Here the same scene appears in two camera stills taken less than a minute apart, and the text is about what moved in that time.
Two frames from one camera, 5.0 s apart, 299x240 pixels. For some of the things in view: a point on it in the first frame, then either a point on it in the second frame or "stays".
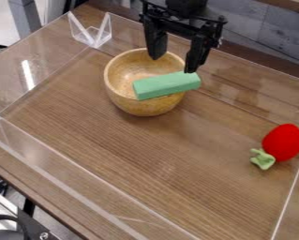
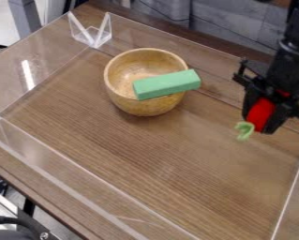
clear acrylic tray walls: [190, 149] stays
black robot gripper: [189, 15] to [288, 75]
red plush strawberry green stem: [282, 144] to [246, 128]
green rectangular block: [167, 84] stays
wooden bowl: [133, 66] stays
